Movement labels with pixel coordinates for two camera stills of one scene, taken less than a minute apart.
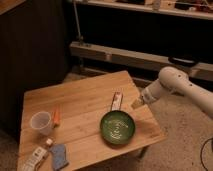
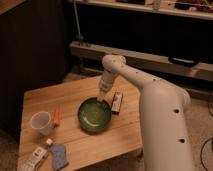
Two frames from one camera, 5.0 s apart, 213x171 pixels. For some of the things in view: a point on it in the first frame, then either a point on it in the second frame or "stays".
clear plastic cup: [41, 121] stays
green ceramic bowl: [117, 127] → [94, 115]
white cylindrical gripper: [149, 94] → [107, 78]
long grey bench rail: [139, 59] stays
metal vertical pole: [81, 40] stays
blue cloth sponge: [59, 156] stays
